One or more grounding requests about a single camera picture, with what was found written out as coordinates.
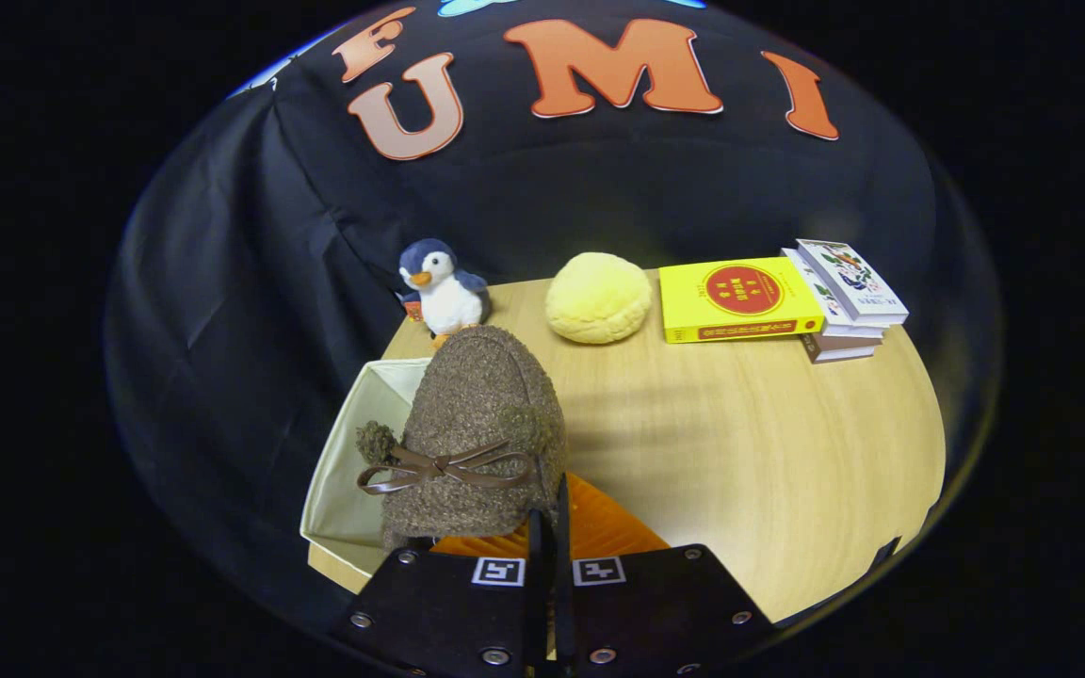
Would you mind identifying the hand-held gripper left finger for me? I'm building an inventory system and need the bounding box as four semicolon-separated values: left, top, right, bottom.
331;508;548;678

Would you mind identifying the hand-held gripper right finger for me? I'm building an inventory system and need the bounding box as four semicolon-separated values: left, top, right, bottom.
554;473;779;678

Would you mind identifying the brown fabric storage box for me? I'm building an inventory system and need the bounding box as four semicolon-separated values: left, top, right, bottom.
300;358;433;553

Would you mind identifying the brown fuzzy slipper shoe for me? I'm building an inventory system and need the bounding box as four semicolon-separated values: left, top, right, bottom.
356;326;569;552

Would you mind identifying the yellow bun-shaped plush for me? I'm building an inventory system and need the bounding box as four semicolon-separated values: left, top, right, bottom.
544;251;654;346

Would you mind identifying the penguin plush toy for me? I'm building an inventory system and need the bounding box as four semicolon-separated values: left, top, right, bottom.
397;238;493;349

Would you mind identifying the yellow book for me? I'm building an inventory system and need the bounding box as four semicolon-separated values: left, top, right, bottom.
659;256;826;344

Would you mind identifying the brown cover book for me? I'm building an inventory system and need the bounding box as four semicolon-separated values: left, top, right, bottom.
802;332;883;364

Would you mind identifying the white floral cover book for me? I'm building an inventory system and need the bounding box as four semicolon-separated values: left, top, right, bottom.
795;239;909;327

